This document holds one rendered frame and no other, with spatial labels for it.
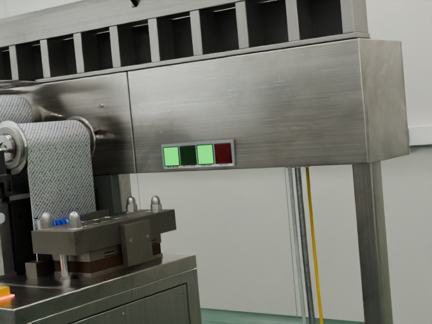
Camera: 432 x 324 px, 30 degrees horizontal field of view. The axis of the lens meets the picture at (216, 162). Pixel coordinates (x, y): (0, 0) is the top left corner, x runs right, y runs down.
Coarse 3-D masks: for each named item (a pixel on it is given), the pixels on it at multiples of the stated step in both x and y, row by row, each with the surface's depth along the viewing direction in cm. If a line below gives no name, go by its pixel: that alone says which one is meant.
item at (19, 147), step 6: (0, 132) 219; (6, 132) 217; (12, 132) 216; (18, 138) 215; (18, 144) 215; (18, 150) 215; (18, 156) 215; (6, 162) 218; (12, 162) 217; (18, 162) 216; (6, 168) 219; (12, 168) 218
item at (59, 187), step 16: (64, 160) 226; (80, 160) 231; (32, 176) 217; (48, 176) 221; (64, 176) 226; (80, 176) 231; (32, 192) 216; (48, 192) 221; (64, 192) 226; (80, 192) 231; (32, 208) 216; (48, 208) 221; (64, 208) 225; (80, 208) 230
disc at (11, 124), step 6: (0, 126) 220; (6, 126) 218; (12, 126) 217; (18, 126) 215; (18, 132) 216; (24, 138) 214; (24, 144) 215; (24, 150) 215; (24, 156) 215; (24, 162) 215; (18, 168) 217; (12, 174) 219
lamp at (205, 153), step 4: (200, 148) 220; (204, 148) 219; (208, 148) 219; (200, 152) 220; (204, 152) 219; (208, 152) 219; (212, 152) 218; (200, 156) 221; (204, 156) 220; (208, 156) 219; (212, 156) 218; (200, 160) 221; (204, 160) 220; (208, 160) 219; (212, 160) 218
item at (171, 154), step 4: (164, 148) 228; (168, 148) 227; (172, 148) 226; (176, 148) 225; (164, 152) 228; (168, 152) 227; (172, 152) 226; (176, 152) 225; (168, 156) 227; (172, 156) 226; (176, 156) 225; (168, 160) 227; (172, 160) 226; (176, 160) 226; (168, 164) 227; (172, 164) 227; (176, 164) 226
